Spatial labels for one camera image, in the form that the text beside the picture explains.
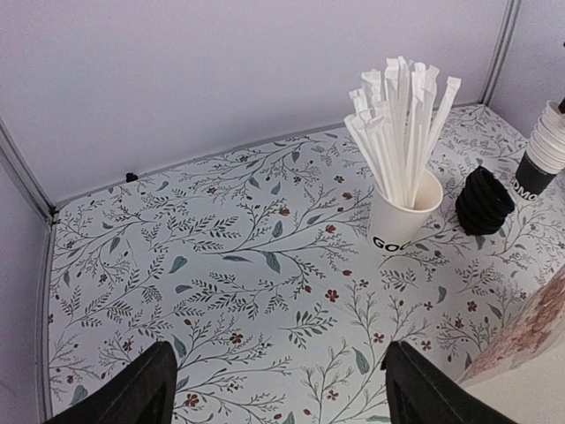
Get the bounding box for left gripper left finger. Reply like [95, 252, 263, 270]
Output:
[49, 342, 177, 424]

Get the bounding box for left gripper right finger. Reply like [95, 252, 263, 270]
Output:
[381, 341, 513, 424]

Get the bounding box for stack of paper cups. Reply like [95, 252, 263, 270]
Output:
[512, 101, 564, 201]

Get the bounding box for white paper bag orange handles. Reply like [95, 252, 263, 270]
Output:
[458, 269, 564, 423]

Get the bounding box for stack of black cup lids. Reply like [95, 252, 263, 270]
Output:
[456, 166, 516, 236]

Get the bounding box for white cup holding straws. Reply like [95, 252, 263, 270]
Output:
[366, 170, 443, 254]

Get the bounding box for bundle of white wrapped straws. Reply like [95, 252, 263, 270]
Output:
[344, 56, 462, 208]

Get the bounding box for floral table mat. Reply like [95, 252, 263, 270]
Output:
[49, 105, 564, 423]

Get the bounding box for left aluminium frame post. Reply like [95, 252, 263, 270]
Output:
[1, 120, 57, 225]

